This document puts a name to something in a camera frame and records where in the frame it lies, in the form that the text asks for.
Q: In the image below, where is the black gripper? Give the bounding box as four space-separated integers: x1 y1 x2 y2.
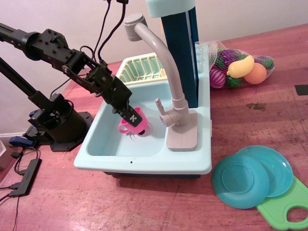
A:
85 65 142 128

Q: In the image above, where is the pink toy cup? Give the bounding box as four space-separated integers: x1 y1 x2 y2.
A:
118 107 148 134

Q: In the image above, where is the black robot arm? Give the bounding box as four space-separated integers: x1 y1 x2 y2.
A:
0 25 143 152

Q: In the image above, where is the light blue toy sink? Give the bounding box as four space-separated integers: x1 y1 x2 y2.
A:
74 43 212 175

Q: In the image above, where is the yellow dish rack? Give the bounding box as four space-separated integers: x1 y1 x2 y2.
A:
116 52 167 86

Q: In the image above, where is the grey toy faucet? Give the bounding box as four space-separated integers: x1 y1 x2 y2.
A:
124 13 198 151

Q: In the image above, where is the dark blue water tower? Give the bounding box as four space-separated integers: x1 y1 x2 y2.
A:
146 0 199 108

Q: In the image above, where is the mesh bag of toy food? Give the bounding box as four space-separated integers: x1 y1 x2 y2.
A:
195 40 275 89

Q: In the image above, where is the blue clamp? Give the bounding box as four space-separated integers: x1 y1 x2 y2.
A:
9 136 36 147

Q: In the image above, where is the yellow toy fruit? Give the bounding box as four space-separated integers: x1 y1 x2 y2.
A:
227 55 255 78

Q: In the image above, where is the black usb hub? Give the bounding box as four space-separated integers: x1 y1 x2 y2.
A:
9 158 42 198

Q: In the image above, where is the front teal plate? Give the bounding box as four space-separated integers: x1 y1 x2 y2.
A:
212 154 270 209

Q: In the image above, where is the teal plate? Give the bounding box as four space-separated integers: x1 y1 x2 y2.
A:
236 145 293 197
212 154 270 209

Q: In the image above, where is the orange toy fruit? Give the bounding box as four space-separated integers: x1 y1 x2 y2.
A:
244 63 267 85

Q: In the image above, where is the rear teal plate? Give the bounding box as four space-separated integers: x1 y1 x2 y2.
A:
236 145 293 197

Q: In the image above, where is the black tape patch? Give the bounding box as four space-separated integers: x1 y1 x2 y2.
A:
295 85 308 96

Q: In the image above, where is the green cutting board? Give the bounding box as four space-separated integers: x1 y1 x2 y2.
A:
256 177 308 231

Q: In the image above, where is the black power cable left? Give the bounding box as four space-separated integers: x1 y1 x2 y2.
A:
93 0 112 63

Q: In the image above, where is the black power cable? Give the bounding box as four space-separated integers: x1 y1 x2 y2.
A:
97 0 128 67
93 0 112 63

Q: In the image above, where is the black power cable right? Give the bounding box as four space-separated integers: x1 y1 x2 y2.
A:
97 0 128 67

